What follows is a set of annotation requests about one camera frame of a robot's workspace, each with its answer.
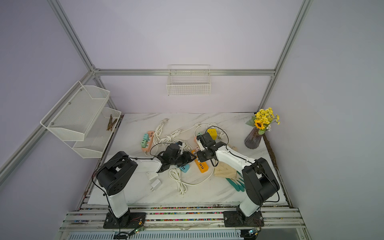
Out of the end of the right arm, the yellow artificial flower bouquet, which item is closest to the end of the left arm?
the end of the right arm

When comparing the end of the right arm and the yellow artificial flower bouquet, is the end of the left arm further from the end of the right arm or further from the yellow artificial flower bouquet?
the yellow artificial flower bouquet

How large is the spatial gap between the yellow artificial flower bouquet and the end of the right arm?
255 millimetres

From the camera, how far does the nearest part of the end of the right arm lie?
655 millimetres

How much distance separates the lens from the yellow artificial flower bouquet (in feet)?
2.70
